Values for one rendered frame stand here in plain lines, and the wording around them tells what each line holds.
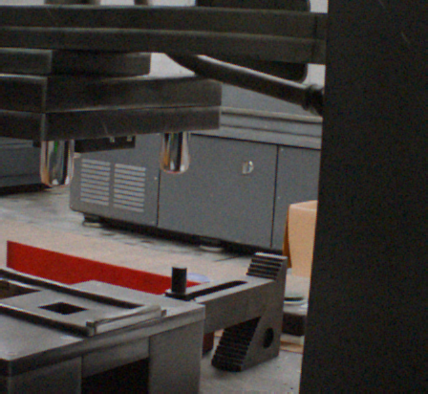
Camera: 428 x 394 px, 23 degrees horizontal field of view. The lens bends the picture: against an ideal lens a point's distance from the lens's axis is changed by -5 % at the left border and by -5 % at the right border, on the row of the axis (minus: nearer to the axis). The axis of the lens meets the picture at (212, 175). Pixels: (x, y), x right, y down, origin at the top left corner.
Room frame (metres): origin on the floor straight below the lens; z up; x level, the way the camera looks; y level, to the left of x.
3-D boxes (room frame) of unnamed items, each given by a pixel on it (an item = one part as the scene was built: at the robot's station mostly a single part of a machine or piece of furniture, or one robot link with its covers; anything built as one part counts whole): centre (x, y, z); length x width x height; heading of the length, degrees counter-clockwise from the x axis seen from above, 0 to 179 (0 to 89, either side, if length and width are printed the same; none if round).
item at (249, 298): (0.82, 0.00, 0.95); 0.15 x 0.03 x 0.10; 148
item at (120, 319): (0.66, 0.05, 0.98); 0.07 x 0.01 x 0.03; 148
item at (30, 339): (0.67, 0.10, 0.98); 0.20 x 0.10 x 0.01; 148
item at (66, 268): (0.93, 0.13, 0.93); 0.25 x 0.12 x 0.06; 58
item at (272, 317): (0.88, -0.04, 0.95); 0.06 x 0.03 x 0.09; 148
